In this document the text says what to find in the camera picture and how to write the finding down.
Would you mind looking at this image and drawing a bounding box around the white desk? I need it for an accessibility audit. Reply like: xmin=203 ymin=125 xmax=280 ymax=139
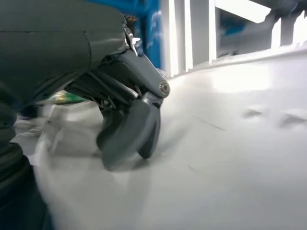
xmin=161 ymin=0 xmax=307 ymax=79

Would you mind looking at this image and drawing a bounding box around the blue metal shelf rack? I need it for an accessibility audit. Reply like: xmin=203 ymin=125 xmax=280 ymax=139
xmin=87 ymin=0 xmax=163 ymax=70

